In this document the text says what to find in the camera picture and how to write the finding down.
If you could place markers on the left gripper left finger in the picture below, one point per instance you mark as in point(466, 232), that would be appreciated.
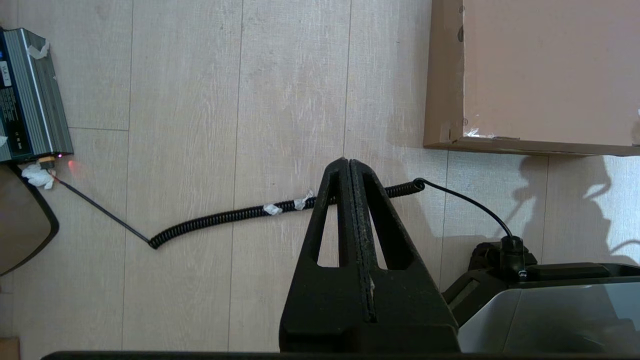
point(320, 310)

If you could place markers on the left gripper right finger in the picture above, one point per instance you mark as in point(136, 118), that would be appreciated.
point(415, 310)

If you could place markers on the brown cardboard shoe box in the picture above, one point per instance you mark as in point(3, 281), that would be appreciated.
point(550, 70)

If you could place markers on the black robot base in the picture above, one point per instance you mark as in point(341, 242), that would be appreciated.
point(550, 320)

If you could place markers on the brown rounded seat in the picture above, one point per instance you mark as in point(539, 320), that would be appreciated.
point(20, 220)

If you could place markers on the grey metal power device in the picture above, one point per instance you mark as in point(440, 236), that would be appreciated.
point(30, 100)

